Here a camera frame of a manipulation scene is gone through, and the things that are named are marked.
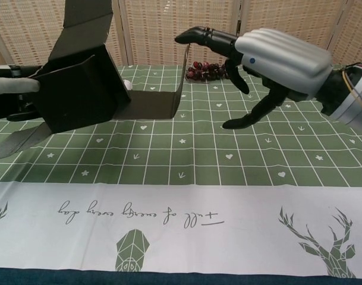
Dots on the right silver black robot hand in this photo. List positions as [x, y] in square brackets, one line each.
[287, 62]

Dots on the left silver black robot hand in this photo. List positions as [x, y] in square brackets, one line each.
[11, 86]

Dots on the black foldable cardboard box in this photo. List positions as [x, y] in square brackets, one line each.
[79, 89]

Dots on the bunch of dark red grapes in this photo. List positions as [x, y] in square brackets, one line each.
[204, 71]

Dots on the green checked tablecloth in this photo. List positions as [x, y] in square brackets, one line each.
[198, 154]

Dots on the bamboo folding screen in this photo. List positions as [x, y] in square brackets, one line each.
[157, 29]

